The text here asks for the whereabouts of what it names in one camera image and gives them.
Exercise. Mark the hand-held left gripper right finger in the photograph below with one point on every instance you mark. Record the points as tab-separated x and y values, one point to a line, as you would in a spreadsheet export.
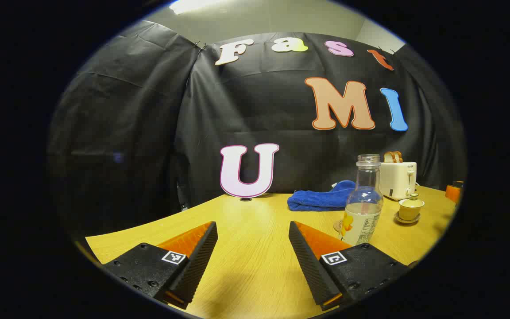
308	261

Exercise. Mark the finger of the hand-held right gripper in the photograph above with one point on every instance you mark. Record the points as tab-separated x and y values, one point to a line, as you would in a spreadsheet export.
453	193

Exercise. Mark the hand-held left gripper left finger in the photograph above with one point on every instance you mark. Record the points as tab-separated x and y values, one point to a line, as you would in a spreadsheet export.
197	261

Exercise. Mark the cream teacup lid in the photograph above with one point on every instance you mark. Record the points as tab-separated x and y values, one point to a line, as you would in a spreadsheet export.
413	200

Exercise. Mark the round cork coaster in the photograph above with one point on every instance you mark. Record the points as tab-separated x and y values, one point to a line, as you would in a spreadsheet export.
337	226

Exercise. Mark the cream ceramic teacup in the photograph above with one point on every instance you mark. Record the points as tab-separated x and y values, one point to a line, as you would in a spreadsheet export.
410	213

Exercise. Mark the clear plastic water bottle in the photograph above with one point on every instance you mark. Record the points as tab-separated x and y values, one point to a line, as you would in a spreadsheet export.
363	212

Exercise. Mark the cream ceramic saucer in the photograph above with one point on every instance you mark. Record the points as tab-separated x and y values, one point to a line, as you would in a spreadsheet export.
403	220

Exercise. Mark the cream toaster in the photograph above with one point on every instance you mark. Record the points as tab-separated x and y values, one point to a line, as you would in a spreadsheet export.
396	179

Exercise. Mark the blue towel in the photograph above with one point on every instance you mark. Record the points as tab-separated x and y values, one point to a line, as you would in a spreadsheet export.
317	201

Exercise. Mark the toast slice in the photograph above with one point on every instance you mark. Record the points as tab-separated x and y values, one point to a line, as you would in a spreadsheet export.
398	156
388	157

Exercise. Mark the black backdrop cloth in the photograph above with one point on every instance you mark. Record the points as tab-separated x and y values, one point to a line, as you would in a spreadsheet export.
148	133

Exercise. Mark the ceiling light panel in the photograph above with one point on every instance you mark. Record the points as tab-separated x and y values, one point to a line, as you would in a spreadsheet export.
193	5

